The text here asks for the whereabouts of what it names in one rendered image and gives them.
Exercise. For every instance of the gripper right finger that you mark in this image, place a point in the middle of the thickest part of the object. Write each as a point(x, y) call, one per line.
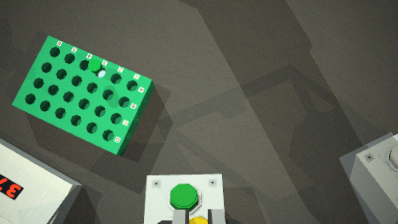
point(216, 216)

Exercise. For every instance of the green tube rack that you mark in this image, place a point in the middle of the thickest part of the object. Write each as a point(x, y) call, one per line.
point(115, 121)

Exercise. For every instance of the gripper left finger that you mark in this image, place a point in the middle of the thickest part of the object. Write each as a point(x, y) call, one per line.
point(179, 217)

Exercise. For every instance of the yellow tube cap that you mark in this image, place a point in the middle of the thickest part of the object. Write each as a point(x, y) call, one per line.
point(198, 219)

